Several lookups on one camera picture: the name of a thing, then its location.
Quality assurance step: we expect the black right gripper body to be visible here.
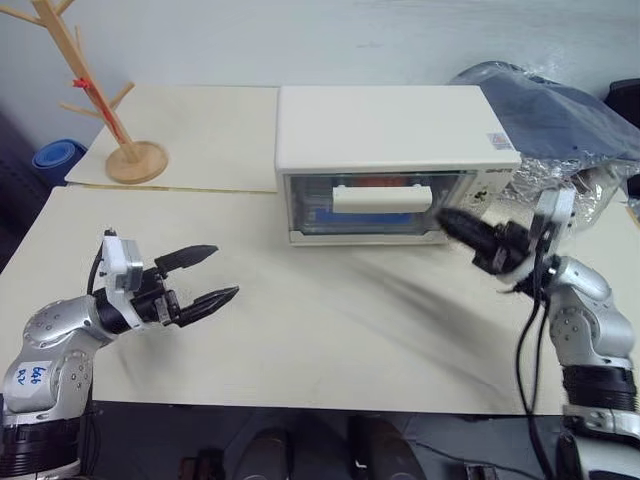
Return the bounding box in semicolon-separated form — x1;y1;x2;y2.
471;218;532;277

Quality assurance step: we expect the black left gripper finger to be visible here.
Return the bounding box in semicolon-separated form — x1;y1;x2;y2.
177;285;241;327
153;244;220;274

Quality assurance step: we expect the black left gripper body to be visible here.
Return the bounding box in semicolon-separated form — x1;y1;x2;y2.
132;264;183;327

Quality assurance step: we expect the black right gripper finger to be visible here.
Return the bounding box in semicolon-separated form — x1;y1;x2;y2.
438;208;499;237
441;218;491;252

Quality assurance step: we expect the white toaster oven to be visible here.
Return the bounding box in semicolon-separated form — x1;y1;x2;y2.
273;84;524;250

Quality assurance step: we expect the glass toaster oven door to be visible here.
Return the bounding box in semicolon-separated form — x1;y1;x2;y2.
283;169;477;237

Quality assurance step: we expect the wooden tree-shaped stand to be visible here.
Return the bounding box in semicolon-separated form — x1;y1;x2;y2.
0;0;170;186

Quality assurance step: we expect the dark cloth in plastic bag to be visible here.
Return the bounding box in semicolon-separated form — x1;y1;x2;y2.
447;59;640;164

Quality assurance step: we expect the blue round object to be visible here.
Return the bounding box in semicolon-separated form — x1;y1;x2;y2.
31;139;89;172

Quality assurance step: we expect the red ribbon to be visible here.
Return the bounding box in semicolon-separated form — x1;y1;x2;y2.
71;76;109;121

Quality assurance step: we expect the black box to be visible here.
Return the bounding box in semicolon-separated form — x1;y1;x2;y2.
603;78;640;119

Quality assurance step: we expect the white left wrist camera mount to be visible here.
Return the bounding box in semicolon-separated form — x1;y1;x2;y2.
97;234;146;332

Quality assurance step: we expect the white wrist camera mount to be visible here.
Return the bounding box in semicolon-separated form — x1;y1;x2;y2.
97;234;146;332
527;187;577;266

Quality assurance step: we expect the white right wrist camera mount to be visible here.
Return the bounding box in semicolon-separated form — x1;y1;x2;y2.
527;187;577;266

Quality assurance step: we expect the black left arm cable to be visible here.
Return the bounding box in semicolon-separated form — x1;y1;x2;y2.
86;228;117;297

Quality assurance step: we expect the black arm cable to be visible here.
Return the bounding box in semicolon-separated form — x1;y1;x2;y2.
86;228;117;297
499;249;557;480

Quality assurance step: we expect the white oven door handle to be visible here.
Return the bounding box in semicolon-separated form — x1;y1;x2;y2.
331;183;434;214

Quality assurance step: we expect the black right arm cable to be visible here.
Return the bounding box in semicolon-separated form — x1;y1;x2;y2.
499;249;557;480

